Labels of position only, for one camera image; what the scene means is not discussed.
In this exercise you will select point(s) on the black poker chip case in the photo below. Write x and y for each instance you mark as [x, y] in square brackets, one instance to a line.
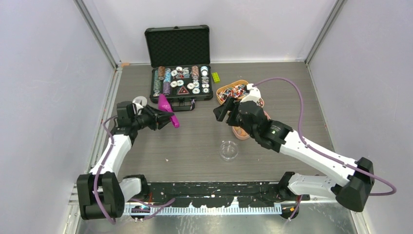
[180, 61]

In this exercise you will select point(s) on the magenta plastic scoop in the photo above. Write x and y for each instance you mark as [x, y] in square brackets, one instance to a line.
[165, 106]

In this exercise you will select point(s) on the yellow-green small block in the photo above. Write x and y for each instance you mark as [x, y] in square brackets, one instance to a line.
[215, 77]

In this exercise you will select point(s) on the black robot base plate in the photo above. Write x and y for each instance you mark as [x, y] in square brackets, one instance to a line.
[249, 194]

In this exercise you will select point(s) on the beige tray swirl lollipops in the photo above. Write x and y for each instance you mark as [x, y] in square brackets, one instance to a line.
[261, 102]

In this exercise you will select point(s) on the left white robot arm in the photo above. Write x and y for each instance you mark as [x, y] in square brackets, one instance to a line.
[100, 194]

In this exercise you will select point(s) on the pink tray popsicle candies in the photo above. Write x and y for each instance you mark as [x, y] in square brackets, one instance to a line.
[240, 134]

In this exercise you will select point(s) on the orange tray with lollipops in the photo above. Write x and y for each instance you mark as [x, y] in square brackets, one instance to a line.
[233, 90]

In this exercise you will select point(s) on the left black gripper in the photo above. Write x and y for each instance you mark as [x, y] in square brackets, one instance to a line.
[163, 118]

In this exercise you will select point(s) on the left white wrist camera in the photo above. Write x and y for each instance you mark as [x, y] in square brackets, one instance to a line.
[137, 108]

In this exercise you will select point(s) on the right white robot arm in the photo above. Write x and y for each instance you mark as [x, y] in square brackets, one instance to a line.
[343, 179]

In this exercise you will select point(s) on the clear round plastic jar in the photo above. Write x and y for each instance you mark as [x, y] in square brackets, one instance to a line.
[228, 150]

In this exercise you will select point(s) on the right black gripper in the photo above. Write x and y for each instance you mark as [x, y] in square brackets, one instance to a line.
[220, 111]

